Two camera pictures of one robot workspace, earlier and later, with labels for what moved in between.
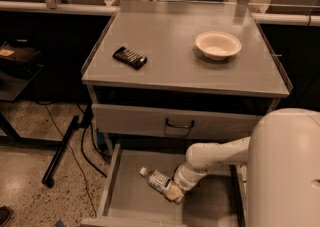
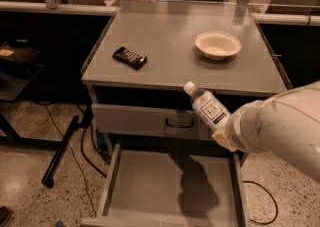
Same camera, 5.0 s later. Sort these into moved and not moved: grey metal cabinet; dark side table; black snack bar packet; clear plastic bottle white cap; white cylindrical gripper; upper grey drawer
Moved: white cylindrical gripper; clear plastic bottle white cap
Not moved: grey metal cabinet; black snack bar packet; dark side table; upper grey drawer
